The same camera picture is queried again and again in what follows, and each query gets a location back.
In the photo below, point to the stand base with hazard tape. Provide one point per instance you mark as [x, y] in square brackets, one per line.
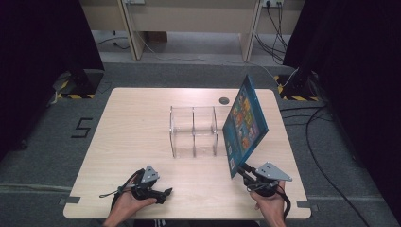
[82, 85]
[298, 90]

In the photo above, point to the person's left hand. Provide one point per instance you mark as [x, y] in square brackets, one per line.
[126, 206]

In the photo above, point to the blue children's picture book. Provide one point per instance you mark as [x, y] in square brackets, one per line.
[246, 126]

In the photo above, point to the clear acrylic book rack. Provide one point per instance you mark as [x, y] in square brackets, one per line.
[195, 132]

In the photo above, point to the beige wooden desk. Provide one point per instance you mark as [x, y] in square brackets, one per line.
[195, 15]

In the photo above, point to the black curtain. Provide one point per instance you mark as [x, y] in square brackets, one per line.
[362, 78]
[38, 63]

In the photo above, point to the grey tape piece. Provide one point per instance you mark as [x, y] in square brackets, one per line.
[70, 200]
[307, 205]

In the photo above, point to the white wall socket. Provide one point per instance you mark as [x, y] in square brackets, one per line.
[272, 2]

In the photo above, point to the person's dark trousers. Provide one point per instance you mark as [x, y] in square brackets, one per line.
[189, 223]

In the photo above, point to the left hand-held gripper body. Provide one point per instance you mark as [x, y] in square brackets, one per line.
[148, 178]

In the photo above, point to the person's right hand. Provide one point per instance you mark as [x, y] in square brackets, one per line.
[274, 206]

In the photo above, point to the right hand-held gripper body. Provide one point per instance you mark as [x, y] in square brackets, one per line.
[271, 172]

